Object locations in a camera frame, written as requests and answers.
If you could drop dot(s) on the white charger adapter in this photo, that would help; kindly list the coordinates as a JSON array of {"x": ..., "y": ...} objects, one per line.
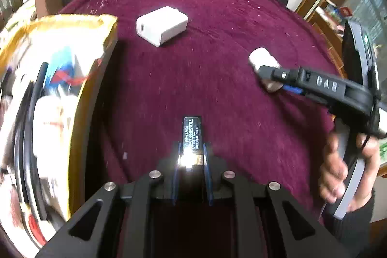
[{"x": 163, "y": 25}]

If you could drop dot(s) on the wooden shelf unit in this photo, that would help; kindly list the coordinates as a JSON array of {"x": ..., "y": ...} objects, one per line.
[{"x": 329, "y": 10}]

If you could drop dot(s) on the person's right hand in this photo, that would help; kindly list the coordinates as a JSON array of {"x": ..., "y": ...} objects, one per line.
[{"x": 332, "y": 170}]

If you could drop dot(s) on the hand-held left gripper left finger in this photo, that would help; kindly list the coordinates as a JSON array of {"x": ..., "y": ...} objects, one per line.
[{"x": 176, "y": 182}]

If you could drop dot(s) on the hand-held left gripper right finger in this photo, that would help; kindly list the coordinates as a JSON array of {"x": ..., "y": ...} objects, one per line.
[{"x": 208, "y": 182}]

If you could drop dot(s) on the person's right forearm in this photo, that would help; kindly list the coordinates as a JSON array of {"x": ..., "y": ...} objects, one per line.
[{"x": 353, "y": 233}]

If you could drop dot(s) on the white tray with yellow tape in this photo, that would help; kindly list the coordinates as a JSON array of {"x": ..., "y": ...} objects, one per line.
[{"x": 75, "y": 131}]

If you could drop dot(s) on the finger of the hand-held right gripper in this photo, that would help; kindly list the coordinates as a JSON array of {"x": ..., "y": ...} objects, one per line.
[
  {"x": 278, "y": 74},
  {"x": 292, "y": 90}
]

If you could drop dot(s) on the maroon velvet tablecloth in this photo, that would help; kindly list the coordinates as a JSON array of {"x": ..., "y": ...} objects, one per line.
[{"x": 211, "y": 64}]

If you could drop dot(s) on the white round jar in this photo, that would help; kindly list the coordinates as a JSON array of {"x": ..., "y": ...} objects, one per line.
[{"x": 261, "y": 57}]

